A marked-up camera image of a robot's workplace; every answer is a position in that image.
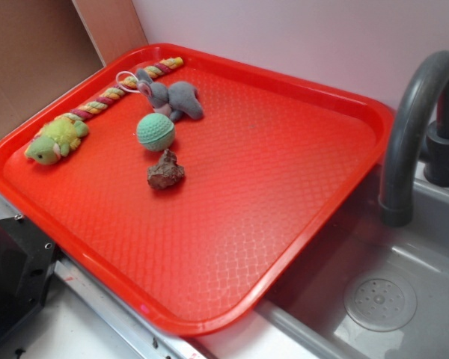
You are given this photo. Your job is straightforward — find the multicolored twisted rope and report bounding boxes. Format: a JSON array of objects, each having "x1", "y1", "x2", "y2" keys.
[{"x1": 70, "y1": 56, "x2": 184, "y2": 123}]

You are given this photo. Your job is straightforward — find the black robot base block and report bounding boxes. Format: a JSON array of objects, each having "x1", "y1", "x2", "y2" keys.
[{"x1": 0, "y1": 217, "x2": 59, "y2": 347}]

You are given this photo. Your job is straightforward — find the red plastic tray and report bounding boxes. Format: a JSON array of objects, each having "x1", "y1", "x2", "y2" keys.
[{"x1": 0, "y1": 44, "x2": 394, "y2": 336}]

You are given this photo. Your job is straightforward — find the brown rock-like lump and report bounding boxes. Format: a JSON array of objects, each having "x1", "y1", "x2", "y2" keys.
[{"x1": 147, "y1": 149, "x2": 185, "y2": 190}]

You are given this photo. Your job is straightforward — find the teal rubber ball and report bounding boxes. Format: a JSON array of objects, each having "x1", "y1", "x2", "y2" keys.
[{"x1": 136, "y1": 113, "x2": 176, "y2": 152}]

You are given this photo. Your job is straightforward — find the gray plush bunny toy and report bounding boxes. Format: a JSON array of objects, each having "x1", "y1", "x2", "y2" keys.
[{"x1": 115, "y1": 69, "x2": 204, "y2": 123}]

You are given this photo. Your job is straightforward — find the green plush turtle toy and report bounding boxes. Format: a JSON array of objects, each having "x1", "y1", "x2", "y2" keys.
[{"x1": 24, "y1": 115, "x2": 89, "y2": 165}]

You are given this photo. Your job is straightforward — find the gray toy sink basin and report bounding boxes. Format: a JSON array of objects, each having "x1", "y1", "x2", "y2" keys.
[{"x1": 257, "y1": 169, "x2": 449, "y2": 358}]

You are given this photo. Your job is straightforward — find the round sink drain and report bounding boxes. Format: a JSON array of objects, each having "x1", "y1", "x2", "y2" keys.
[{"x1": 343, "y1": 274, "x2": 418, "y2": 332}]

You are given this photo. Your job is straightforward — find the gray curved faucet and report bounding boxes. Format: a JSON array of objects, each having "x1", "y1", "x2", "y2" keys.
[{"x1": 379, "y1": 50, "x2": 449, "y2": 227}]

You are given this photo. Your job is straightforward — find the brown cardboard panel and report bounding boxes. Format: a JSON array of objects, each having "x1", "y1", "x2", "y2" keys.
[{"x1": 0, "y1": 1, "x2": 147, "y2": 140}]

